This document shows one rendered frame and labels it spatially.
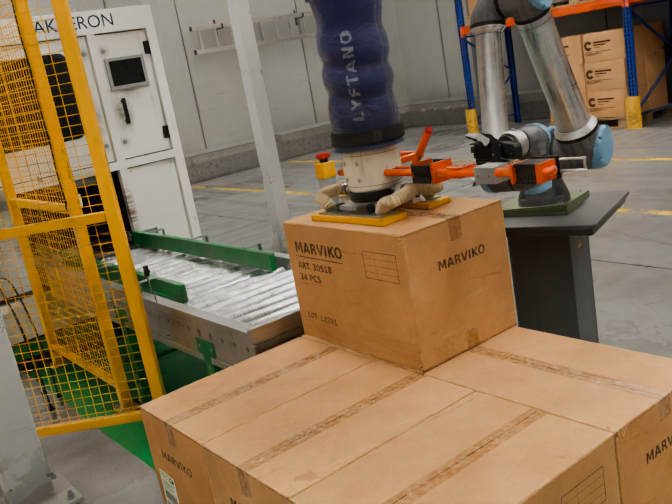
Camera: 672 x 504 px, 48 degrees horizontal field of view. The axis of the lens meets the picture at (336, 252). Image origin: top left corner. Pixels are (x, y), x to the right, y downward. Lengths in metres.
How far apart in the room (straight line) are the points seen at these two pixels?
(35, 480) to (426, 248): 1.80
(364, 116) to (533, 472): 1.11
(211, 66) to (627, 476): 11.16
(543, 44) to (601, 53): 7.77
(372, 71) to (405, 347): 0.80
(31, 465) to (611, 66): 8.61
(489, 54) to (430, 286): 0.85
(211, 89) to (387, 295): 10.44
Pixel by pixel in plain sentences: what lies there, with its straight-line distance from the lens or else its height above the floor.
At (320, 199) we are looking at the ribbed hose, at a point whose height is 1.01.
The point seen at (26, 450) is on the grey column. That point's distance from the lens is 3.12.
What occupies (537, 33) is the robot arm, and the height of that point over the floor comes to 1.39.
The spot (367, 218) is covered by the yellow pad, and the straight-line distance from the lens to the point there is 2.20.
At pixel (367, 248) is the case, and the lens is 2.15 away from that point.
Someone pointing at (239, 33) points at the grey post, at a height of 1.75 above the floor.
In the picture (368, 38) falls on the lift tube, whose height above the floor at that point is 1.46.
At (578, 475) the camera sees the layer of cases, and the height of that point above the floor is 0.51.
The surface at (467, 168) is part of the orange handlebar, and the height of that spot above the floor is 1.08.
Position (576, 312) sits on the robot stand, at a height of 0.38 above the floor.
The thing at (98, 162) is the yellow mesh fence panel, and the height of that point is 1.21.
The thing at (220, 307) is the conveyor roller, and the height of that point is 0.54.
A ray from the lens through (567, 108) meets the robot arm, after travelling 2.70.
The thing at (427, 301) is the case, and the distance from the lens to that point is 2.11.
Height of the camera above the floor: 1.41
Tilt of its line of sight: 14 degrees down
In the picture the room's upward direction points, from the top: 10 degrees counter-clockwise
